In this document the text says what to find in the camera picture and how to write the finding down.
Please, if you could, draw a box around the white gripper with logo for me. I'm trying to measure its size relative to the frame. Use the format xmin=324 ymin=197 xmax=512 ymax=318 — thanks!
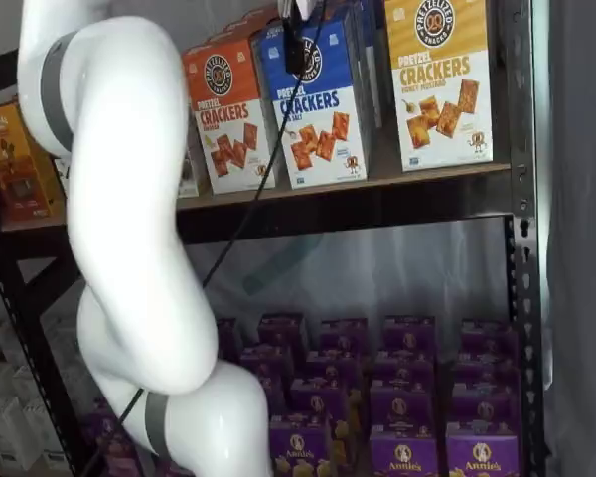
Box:
xmin=276 ymin=0 xmax=325 ymax=77

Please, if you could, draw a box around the blue white pretzel crackers box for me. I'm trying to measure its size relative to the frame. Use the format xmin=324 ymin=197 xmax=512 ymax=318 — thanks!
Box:
xmin=257 ymin=18 xmax=370 ymax=191

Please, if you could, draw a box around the orange white pretzel crackers box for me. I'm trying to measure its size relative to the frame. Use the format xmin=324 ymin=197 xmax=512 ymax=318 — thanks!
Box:
xmin=182 ymin=38 xmax=280 ymax=196

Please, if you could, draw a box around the yellow white pretzel crackers box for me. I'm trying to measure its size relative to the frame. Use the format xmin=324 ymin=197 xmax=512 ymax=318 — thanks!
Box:
xmin=383 ymin=0 xmax=495 ymax=173

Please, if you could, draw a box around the wooden shelf board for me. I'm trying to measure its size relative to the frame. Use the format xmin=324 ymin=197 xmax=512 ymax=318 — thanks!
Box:
xmin=0 ymin=161 xmax=514 ymax=234

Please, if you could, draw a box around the purple Annie's snack box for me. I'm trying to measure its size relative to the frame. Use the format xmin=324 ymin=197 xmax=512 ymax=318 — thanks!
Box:
xmin=267 ymin=423 xmax=333 ymax=477
xmin=445 ymin=431 xmax=522 ymax=477
xmin=82 ymin=397 xmax=153 ymax=477
xmin=257 ymin=313 xmax=310 ymax=350
xmin=319 ymin=317 xmax=370 ymax=355
xmin=304 ymin=349 xmax=363 ymax=384
xmin=215 ymin=317 xmax=240 ymax=364
xmin=453 ymin=354 xmax=522 ymax=390
xmin=458 ymin=319 xmax=522 ymax=360
xmin=381 ymin=314 xmax=436 ymax=357
xmin=450 ymin=385 xmax=522 ymax=436
xmin=369 ymin=381 xmax=436 ymax=429
xmin=239 ymin=344 xmax=295 ymax=380
xmin=369 ymin=425 xmax=439 ymax=477
xmin=289 ymin=379 xmax=350 ymax=428
xmin=260 ymin=372 xmax=290 ymax=424
xmin=373 ymin=351 xmax=436 ymax=387

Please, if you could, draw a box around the orange brown snack box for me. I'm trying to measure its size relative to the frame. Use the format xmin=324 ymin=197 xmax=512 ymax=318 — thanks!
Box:
xmin=0 ymin=100 xmax=67 ymax=224

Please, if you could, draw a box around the white carton box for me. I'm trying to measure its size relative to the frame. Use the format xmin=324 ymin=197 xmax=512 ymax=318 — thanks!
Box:
xmin=22 ymin=396 xmax=70 ymax=469
xmin=0 ymin=396 xmax=37 ymax=472

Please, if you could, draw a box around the translucent plastic sheet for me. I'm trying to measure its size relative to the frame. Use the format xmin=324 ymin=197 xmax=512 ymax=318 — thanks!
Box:
xmin=178 ymin=217 xmax=514 ymax=349

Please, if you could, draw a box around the metal shelf rack frame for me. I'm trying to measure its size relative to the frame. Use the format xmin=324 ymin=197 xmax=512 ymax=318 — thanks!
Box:
xmin=0 ymin=0 xmax=545 ymax=477

